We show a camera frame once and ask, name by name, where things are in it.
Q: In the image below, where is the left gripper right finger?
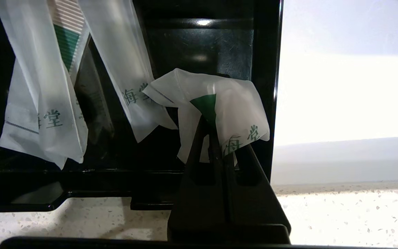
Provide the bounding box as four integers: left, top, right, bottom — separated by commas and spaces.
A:
224, 143, 292, 229

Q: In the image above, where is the white ceramic sink basin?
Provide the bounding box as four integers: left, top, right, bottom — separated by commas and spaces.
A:
272, 0, 398, 185

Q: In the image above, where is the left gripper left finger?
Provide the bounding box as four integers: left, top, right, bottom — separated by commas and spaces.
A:
168, 116, 228, 229

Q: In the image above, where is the long toothbrush packet green label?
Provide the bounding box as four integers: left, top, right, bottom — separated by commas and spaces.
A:
0, 0, 89, 164

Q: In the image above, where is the clear toothbrush packet green label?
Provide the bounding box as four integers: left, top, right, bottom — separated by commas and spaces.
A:
78, 0, 179, 143

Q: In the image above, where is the black box drawer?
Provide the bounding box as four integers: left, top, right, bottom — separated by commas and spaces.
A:
0, 0, 284, 212

